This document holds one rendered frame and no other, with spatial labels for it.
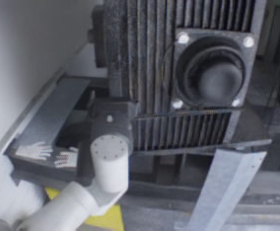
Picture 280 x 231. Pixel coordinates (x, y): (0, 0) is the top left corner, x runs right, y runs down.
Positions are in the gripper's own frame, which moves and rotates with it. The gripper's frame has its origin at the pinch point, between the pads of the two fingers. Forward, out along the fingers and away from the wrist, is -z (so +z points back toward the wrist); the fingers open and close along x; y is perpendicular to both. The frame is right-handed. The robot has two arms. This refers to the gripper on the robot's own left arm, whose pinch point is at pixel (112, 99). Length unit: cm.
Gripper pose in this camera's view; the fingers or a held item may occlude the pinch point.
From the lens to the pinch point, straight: 62.8
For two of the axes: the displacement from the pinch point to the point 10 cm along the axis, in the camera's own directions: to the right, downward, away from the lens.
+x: -10.0, 0.4, -0.6
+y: -0.1, 7.8, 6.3
